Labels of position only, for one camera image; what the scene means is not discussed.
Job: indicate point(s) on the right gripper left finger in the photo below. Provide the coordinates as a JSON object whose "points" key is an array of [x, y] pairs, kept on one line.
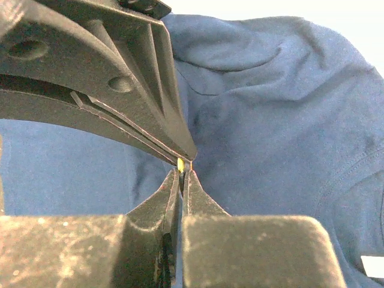
{"points": [[137, 249]]}

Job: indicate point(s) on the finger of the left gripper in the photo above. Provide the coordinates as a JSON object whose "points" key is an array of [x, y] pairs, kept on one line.
{"points": [[118, 53], [34, 100]]}

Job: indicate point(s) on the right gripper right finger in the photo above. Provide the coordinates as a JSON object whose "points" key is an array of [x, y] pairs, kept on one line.
{"points": [[220, 250]]}

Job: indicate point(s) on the round colourful brooch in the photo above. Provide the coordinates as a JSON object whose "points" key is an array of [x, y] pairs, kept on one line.
{"points": [[184, 165]]}

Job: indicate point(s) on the navy blue t-shirt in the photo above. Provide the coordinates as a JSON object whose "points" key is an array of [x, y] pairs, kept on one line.
{"points": [[287, 117]]}

